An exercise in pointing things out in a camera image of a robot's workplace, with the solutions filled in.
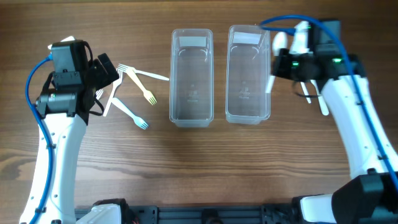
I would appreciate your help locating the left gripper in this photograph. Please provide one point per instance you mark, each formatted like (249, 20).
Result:
(101, 71)

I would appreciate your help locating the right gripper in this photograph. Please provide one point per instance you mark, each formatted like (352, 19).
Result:
(280, 65)

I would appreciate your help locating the white fork long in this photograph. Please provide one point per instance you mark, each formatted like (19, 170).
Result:
(116, 84)

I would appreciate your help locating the white fork pointing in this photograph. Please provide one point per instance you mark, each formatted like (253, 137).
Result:
(152, 75)

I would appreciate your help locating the white spoon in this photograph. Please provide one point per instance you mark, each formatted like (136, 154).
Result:
(305, 92)
(279, 42)
(323, 107)

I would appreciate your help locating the cream yellow fork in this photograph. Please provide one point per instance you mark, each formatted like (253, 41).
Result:
(147, 94)

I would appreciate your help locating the pale blue fork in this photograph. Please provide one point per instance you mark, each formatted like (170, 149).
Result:
(137, 120)

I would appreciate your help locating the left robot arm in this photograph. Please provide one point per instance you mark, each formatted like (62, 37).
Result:
(62, 111)

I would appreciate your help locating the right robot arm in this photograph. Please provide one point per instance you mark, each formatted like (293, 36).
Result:
(313, 52)

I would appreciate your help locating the right clear plastic container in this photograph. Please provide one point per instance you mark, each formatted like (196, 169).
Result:
(247, 75)

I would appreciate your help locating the clear plastic container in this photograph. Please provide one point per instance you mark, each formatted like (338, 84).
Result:
(247, 75)
(191, 99)

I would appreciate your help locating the left clear plastic container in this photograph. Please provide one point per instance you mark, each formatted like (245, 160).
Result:
(191, 99)

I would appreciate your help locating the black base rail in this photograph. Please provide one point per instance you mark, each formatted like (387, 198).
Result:
(260, 214)

